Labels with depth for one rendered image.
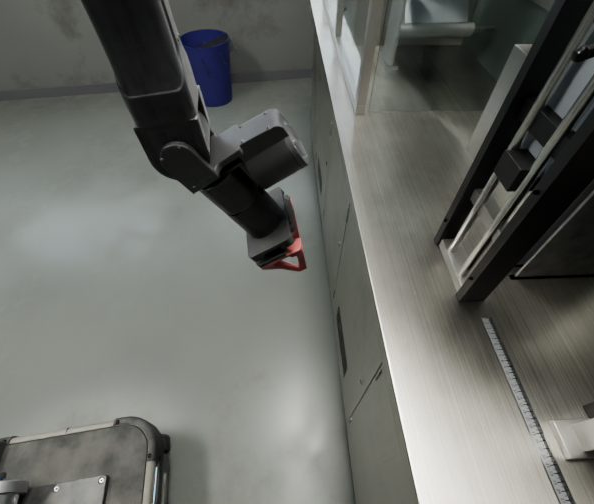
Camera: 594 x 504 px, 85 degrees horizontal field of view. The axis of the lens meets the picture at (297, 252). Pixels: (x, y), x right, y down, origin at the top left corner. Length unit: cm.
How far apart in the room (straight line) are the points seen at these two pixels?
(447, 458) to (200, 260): 156
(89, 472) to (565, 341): 131
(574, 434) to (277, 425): 105
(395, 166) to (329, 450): 107
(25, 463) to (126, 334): 59
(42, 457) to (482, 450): 126
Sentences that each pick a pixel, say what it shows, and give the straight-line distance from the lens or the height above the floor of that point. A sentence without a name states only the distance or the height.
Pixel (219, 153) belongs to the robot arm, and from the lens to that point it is 37.
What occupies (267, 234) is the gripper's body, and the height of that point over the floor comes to 113.
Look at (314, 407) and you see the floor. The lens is 149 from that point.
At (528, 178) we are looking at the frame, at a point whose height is 116.
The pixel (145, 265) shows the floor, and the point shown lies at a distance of 198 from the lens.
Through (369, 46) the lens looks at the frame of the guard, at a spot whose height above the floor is 110.
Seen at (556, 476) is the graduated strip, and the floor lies 90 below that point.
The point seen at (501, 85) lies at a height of 109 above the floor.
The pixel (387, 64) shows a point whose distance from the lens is 112.
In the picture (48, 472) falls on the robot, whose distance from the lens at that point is 144.
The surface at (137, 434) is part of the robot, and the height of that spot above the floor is 24.
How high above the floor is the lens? 145
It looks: 52 degrees down
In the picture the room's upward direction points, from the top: straight up
